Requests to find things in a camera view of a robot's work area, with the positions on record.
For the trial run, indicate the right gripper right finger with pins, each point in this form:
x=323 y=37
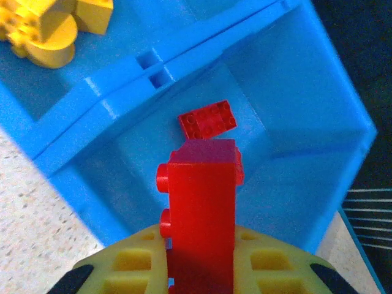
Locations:
x=275 y=269

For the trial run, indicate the red lego brick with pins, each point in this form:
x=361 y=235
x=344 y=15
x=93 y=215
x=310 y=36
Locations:
x=208 y=121
x=202 y=199

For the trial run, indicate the blue three-compartment bin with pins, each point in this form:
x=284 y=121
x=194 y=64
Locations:
x=275 y=76

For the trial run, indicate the yellow lego brick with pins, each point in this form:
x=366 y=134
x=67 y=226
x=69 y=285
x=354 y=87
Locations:
x=93 y=15
x=18 y=18

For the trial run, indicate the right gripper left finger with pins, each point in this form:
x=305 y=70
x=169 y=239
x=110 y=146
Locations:
x=128 y=269

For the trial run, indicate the round yellow lego piece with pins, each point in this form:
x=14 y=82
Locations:
x=52 y=49

